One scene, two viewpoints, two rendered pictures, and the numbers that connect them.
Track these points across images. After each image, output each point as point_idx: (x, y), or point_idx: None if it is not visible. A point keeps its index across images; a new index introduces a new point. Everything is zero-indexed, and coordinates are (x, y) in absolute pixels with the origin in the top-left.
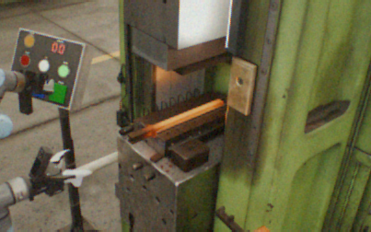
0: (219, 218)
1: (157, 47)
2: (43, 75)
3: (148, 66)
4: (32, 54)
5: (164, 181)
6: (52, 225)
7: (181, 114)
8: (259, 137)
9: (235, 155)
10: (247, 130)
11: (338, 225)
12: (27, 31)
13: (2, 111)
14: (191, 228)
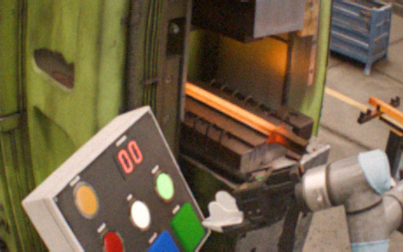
0: (364, 122)
1: (294, 6)
2: (252, 176)
3: (172, 82)
4: (111, 220)
5: (316, 163)
6: None
7: (231, 108)
8: (316, 49)
9: (299, 88)
10: (309, 51)
11: None
12: (66, 187)
13: (397, 185)
14: None
